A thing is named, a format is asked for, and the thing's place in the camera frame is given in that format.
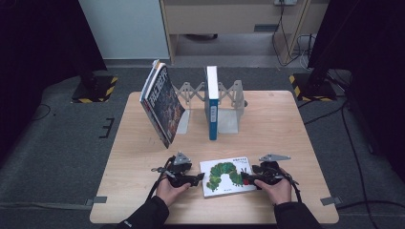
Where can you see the white caterpillar picture book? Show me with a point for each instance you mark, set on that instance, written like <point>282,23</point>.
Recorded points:
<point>219,178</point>

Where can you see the black curtain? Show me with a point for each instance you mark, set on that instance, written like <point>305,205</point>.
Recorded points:
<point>38,47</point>
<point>375,63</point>

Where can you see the person's left hand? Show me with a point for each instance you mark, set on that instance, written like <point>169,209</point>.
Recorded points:
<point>170,192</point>

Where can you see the light wooden desk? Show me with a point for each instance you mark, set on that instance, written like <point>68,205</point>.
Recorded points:
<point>223,19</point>

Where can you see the grey tape piece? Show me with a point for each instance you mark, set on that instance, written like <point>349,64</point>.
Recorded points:
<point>331,200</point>
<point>97,200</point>

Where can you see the portrait cover magazine red title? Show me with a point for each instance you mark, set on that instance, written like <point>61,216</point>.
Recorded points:
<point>148,87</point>

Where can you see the blue book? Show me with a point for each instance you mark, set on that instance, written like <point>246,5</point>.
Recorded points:
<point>212,117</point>

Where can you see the orange-cornered magazine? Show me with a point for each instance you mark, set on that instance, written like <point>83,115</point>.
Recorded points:
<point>155,63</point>

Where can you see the hazard-striped black stand base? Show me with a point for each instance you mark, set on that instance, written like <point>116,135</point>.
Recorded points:
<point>313,90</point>
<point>95,89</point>

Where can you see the white power strip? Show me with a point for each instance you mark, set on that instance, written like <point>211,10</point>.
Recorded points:
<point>285,2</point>

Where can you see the white cabinet panel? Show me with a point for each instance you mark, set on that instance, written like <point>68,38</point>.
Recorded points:
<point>127,28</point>

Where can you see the expandable grey metal book rack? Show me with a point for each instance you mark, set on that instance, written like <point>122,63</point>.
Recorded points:
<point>229,122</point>

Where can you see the person's right hand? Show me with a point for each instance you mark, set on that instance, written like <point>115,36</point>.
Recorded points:
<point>278,191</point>

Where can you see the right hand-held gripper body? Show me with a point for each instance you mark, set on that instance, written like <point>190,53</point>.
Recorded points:
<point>269,173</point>

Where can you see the dark cover magazine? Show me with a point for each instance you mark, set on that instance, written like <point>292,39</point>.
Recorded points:
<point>165,108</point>

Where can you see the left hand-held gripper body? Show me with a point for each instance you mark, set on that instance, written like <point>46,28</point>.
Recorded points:
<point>180,173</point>

